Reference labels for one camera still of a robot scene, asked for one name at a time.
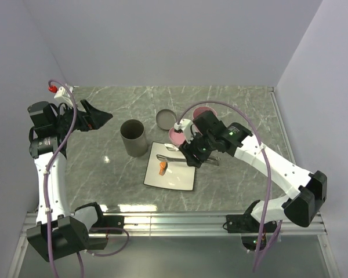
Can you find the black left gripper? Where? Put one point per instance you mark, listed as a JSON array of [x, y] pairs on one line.
[[93, 121]]

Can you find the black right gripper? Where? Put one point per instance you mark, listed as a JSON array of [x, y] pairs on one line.
[[188, 150]]

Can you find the steel tongs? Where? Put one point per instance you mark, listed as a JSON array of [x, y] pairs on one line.
[[170, 147]]

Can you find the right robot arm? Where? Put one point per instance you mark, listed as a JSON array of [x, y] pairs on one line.
[[305, 192]]

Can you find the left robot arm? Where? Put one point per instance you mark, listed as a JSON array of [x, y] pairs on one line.
[[58, 229]]

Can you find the white square plate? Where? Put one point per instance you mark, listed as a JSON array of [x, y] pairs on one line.
[[178, 175]]

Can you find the pink cylindrical container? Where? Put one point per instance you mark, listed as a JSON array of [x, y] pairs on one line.
[[199, 110]]

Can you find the grey cylindrical container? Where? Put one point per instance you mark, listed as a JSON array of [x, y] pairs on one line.
[[134, 138]]

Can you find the grey round lid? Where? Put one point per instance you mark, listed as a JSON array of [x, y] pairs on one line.
[[165, 119]]

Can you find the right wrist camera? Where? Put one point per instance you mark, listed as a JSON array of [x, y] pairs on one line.
[[186, 127]]

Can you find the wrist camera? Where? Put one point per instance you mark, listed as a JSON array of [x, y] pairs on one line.
[[61, 93], [186, 127]]

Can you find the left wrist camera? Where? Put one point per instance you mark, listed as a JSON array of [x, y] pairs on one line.
[[61, 93]]

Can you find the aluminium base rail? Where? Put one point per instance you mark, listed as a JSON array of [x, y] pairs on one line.
[[197, 223]]

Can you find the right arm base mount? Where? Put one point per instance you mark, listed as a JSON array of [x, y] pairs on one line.
[[241, 223]]

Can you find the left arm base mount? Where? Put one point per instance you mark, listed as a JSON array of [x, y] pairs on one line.
[[110, 224]]

